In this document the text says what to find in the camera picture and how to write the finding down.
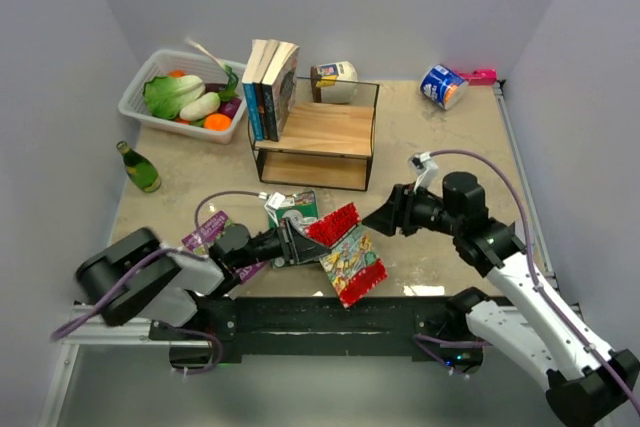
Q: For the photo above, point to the purple toy eggplant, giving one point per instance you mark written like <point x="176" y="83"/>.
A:
<point x="229" y="108"/>

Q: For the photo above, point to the white toy radish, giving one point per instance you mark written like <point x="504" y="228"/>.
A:
<point x="202" y="107"/>

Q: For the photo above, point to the wood and wire shelf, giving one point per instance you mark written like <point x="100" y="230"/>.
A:
<point x="323" y="145"/>

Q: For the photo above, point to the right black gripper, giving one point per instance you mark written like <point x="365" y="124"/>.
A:
<point x="397" y="212"/>

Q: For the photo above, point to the red patterned book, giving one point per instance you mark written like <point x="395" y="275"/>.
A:
<point x="352" y="266"/>

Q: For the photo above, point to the purple 117-storey treehouse book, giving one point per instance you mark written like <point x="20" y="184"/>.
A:
<point x="210" y="231"/>

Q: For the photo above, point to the white cartoon mug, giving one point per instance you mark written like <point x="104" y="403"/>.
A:
<point x="333" y="83"/>

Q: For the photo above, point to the toy cabbage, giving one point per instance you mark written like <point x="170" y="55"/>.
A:
<point x="165" y="96"/>

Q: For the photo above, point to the green coin book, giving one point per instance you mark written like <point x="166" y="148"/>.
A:
<point x="301" y="208"/>

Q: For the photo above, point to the white plastic basket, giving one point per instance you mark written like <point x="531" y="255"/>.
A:
<point x="222" y="77"/>

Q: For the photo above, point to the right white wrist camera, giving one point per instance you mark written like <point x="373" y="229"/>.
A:
<point x="425" y="168"/>

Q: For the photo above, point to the blue 26-storey treehouse book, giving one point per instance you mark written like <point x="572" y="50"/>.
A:
<point x="251" y="98"/>

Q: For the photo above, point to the orange toy carrot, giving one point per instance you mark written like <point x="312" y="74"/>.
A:
<point x="176" y="74"/>

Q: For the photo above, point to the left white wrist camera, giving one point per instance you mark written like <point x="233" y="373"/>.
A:
<point x="272" y="201"/>

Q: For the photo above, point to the pink stapler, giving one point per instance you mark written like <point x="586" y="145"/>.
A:
<point x="480" y="77"/>

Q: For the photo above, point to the dark Edward Tulane book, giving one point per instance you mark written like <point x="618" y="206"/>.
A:
<point x="268" y="50"/>

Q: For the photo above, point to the green glass bottle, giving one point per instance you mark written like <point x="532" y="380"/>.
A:
<point x="140" y="170"/>

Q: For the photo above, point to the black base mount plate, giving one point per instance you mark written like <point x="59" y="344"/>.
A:
<point x="420" y="328"/>

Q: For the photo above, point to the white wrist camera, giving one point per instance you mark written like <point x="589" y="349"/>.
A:
<point x="272" y="201"/>
<point x="425" y="168"/>

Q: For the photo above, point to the Little Women book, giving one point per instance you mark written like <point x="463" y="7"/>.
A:
<point x="279" y="88"/>

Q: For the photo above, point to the orange toy fruit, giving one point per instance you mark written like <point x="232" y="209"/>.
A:
<point x="217" y="122"/>

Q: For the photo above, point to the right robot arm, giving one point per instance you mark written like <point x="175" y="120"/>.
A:
<point x="584" y="379"/>

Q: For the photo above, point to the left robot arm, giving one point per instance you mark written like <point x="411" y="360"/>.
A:
<point x="138" y="276"/>

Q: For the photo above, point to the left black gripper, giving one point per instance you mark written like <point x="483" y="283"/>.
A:
<point x="297" y="246"/>

